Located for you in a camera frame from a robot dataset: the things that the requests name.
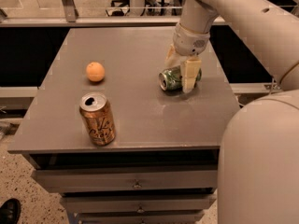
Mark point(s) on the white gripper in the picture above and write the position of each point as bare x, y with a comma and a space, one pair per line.
189, 42

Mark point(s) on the green soda can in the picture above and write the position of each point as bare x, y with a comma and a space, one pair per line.
170, 79

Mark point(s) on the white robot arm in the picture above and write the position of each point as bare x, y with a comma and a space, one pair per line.
258, 170

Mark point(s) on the orange LaCroix can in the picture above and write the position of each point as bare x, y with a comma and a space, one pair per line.
97, 116

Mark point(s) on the orange fruit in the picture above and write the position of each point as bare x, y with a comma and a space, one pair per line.
95, 72

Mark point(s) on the black office chair base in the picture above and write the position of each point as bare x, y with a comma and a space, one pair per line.
118, 8

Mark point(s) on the grey drawer cabinet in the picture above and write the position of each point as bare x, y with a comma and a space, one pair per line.
153, 127

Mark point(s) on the grey metal railing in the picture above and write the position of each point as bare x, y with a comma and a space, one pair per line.
88, 13

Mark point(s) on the middle grey drawer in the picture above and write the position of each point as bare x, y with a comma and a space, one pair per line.
138, 203

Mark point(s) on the grey drawer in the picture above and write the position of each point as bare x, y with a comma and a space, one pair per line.
126, 178
138, 203
172, 217

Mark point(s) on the bottom grey drawer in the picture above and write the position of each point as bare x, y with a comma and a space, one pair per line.
172, 217

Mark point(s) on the top grey drawer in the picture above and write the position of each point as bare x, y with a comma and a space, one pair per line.
126, 178

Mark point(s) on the black shoe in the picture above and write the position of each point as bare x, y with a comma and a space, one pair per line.
10, 211

